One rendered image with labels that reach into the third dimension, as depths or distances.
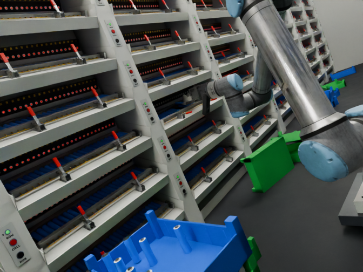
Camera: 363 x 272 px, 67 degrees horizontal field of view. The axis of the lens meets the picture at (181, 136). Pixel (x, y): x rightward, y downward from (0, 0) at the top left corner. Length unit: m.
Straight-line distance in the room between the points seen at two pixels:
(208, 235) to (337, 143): 0.49
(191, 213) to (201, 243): 0.73
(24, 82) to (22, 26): 0.21
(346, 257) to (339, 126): 0.40
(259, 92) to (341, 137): 0.60
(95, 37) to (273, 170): 1.13
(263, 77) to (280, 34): 0.42
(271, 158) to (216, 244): 1.03
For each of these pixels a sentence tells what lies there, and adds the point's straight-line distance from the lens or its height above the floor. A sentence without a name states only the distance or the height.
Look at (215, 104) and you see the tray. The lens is 1.73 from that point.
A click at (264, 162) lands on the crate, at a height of 0.14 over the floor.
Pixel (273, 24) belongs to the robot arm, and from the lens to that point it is 1.00.
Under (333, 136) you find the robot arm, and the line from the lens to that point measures 0.93.
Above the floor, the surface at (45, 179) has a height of 0.57.
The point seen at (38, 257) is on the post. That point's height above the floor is 0.37.
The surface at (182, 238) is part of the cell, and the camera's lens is 0.64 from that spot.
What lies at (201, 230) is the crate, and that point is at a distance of 0.64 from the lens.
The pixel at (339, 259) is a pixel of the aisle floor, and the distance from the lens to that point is 1.04.
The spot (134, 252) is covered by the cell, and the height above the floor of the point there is 0.35.
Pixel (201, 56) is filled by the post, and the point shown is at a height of 0.82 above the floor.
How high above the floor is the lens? 0.64
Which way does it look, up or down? 8 degrees down
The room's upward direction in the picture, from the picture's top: 23 degrees counter-clockwise
